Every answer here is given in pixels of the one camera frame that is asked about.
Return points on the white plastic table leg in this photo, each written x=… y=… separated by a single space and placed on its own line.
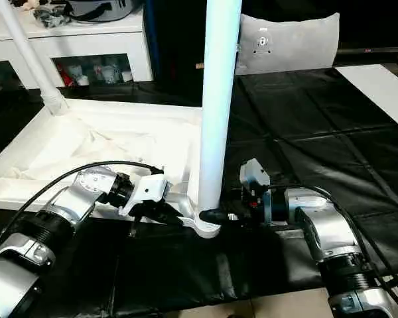
x=33 y=59
x=217 y=99

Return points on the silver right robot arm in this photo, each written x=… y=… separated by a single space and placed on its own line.
x=331 y=225

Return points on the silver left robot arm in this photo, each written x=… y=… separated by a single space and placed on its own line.
x=73 y=198

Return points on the black mat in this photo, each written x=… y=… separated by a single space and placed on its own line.
x=318 y=132

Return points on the black cabinet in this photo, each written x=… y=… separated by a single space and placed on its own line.
x=175 y=49

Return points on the grey cushion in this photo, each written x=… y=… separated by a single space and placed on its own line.
x=295 y=43

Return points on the white flat board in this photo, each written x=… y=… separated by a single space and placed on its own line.
x=381 y=92

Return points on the white cabinet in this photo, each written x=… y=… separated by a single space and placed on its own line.
x=86 y=36

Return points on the dark bag on cabinet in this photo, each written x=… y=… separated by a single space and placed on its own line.
x=103 y=10

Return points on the dark clutter pile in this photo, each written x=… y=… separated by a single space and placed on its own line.
x=49 y=18

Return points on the beige plush toy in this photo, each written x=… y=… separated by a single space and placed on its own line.
x=30 y=4

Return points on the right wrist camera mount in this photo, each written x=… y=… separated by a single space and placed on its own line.
x=255 y=172

